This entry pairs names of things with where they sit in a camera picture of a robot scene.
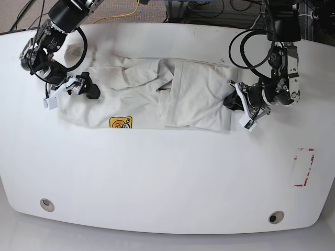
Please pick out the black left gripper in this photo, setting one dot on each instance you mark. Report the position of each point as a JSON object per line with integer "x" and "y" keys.
{"x": 257, "y": 97}

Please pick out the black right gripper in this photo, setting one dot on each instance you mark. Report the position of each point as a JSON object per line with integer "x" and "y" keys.
{"x": 56, "y": 75}

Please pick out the white t-shirt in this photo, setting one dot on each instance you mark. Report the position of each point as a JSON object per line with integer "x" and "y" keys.
{"x": 149, "y": 93}

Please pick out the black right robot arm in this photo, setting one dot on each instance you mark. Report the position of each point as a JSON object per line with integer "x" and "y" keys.
{"x": 65, "y": 17}

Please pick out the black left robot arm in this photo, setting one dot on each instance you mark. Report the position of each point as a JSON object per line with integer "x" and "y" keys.
{"x": 278, "y": 73}

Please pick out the red tape rectangle marker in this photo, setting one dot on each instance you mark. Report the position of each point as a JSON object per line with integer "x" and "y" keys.
{"x": 303, "y": 162}

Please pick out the left table cable grommet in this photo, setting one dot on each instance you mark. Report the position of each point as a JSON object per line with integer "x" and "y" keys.
{"x": 47, "y": 205}

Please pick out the table cable grommet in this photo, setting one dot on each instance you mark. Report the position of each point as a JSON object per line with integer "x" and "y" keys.
{"x": 276, "y": 217}
{"x": 47, "y": 205}

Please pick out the right table cable grommet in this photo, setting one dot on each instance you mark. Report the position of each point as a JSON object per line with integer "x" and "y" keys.
{"x": 276, "y": 217}

